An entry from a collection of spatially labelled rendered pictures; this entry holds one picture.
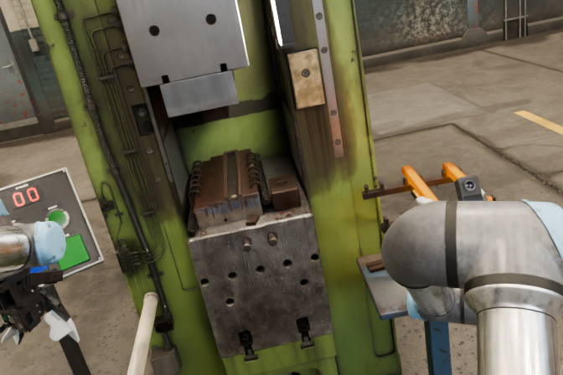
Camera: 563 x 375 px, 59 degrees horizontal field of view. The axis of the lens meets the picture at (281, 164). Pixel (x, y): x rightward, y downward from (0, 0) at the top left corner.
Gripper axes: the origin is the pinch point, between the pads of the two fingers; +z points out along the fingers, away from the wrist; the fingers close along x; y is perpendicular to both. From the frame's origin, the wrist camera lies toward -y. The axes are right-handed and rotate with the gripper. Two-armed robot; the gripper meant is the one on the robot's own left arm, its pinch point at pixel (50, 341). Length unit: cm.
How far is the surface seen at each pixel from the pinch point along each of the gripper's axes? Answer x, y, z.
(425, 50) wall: 154, -694, 84
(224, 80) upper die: 36, -54, -41
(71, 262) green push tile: -6.9, -23.5, -5.3
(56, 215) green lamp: -10.7, -29.3, -16.5
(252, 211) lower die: 35, -53, 0
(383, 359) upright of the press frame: 67, -77, 82
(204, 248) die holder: 21.1, -43.4, 5.5
